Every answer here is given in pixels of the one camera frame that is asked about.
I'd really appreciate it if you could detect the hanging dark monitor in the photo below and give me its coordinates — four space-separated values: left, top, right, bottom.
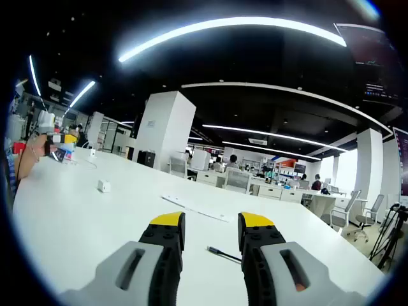
333 22 403 106

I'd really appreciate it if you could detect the white mesh office chair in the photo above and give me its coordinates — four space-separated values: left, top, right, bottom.
168 156 189 179
224 167 253 194

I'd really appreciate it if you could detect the white drawer cabinet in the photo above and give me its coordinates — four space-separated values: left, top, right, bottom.
196 171 227 189
256 184 284 201

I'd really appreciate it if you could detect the black tripod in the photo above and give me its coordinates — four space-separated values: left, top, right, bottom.
368 203 408 270

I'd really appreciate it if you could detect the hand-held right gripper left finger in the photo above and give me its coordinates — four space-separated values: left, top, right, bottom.
60 211 186 306

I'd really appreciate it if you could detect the black cabinet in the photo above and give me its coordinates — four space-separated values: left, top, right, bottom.
136 150 156 166

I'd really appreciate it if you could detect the white background desk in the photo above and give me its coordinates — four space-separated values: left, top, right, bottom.
307 189 352 224

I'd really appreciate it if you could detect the thin white cable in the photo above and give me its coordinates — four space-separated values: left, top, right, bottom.
68 142 98 170

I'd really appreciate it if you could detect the monitor on stand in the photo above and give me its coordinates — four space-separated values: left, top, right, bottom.
392 126 408 207

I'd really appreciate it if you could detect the person's left hand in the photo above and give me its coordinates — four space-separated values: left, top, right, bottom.
27 135 59 163

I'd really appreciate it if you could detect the linear ceiling light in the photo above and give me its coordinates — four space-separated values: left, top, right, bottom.
69 80 96 108
118 16 347 63
202 124 350 152
29 54 42 96

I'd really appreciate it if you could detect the grey mesh office chair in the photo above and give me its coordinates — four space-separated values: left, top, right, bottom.
354 194 386 240
330 190 363 230

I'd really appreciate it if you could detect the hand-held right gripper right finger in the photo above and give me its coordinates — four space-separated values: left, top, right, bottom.
237 211 367 306

